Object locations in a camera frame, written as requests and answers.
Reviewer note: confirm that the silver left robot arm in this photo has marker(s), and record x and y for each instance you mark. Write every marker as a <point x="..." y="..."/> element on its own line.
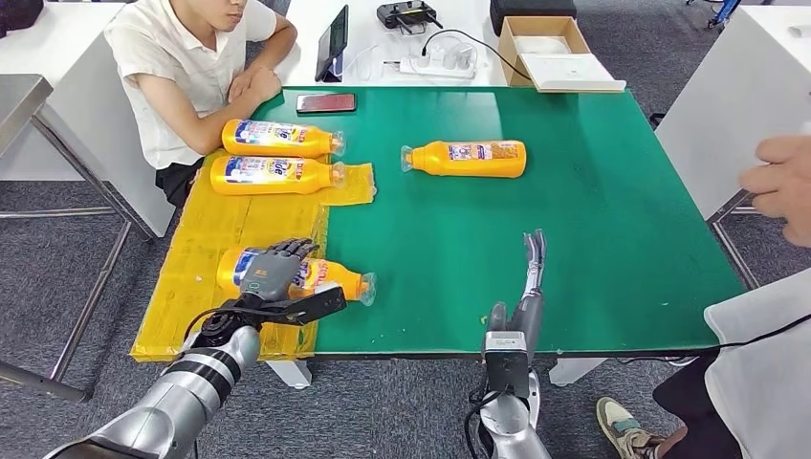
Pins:
<point x="190" y="386"/>

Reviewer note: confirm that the red smartphone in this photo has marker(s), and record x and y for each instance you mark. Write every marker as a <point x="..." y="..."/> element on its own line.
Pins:
<point x="326" y="103"/>

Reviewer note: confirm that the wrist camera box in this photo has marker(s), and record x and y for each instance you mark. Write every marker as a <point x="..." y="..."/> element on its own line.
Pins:
<point x="310" y="307"/>
<point x="507" y="364"/>

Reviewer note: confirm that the black bag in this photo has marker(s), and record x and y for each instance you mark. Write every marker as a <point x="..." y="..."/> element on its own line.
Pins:
<point x="19" y="14"/>

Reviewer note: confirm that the pale small roll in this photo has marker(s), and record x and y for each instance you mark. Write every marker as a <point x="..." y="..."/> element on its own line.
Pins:
<point x="799" y="30"/>

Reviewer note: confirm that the black case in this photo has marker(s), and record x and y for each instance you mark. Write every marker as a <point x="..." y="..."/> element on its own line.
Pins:
<point x="532" y="11"/>

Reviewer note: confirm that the white desk with metal frame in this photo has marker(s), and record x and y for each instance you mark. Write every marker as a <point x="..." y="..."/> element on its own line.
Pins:
<point x="735" y="95"/>

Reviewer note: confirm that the blue metal frame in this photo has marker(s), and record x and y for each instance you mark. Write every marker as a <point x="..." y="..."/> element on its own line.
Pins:
<point x="724" y="10"/>

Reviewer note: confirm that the orange detergent bottle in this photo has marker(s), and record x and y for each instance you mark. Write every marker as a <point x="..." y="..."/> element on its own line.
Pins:
<point x="336" y="275"/>
<point x="472" y="168"/>
<point x="282" y="149"/>
<point x="272" y="187"/>

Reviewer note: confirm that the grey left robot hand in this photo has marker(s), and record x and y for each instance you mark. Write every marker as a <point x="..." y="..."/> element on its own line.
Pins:
<point x="269" y="275"/>

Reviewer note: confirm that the black remote controller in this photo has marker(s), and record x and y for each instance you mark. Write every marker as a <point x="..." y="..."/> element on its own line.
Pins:
<point x="404" y="14"/>

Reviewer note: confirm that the white cabinet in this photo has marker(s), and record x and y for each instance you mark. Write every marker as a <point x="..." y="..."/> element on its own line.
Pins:
<point x="76" y="108"/>

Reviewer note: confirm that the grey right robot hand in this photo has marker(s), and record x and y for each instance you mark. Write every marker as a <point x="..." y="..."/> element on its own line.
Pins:
<point x="529" y="317"/>

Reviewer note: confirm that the yellow plastic sheet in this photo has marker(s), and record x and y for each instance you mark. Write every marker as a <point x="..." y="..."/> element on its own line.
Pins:
<point x="209" y="228"/>

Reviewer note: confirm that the black tablet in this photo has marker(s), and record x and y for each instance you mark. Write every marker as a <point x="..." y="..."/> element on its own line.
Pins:
<point x="333" y="42"/>

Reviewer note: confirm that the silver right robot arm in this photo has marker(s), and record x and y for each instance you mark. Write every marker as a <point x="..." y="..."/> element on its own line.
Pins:
<point x="513" y="431"/>

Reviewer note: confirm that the white box insert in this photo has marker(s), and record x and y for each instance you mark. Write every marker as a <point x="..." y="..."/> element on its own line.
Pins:
<point x="542" y="44"/>

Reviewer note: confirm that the steel table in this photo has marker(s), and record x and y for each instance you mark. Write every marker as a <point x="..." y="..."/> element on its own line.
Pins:
<point x="18" y="101"/>

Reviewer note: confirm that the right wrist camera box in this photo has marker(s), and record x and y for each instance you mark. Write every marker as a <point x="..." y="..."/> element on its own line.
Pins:
<point x="507" y="364"/>

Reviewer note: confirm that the white power strip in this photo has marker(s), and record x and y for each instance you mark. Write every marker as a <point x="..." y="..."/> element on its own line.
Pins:
<point x="439" y="66"/>

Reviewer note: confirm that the white table foot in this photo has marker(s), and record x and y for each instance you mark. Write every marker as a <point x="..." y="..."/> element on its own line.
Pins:
<point x="575" y="371"/>
<point x="291" y="375"/>

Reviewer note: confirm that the cardboard box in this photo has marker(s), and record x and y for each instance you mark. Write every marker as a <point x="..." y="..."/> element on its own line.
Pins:
<point x="506" y="56"/>

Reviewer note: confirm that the person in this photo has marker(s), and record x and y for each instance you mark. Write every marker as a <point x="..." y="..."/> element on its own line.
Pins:
<point x="760" y="380"/>
<point x="171" y="60"/>

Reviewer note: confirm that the white flat lid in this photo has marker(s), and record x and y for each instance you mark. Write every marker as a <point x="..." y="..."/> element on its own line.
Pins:
<point x="573" y="72"/>

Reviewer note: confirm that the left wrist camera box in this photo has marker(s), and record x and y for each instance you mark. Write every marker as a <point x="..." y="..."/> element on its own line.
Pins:
<point x="310" y="307"/>

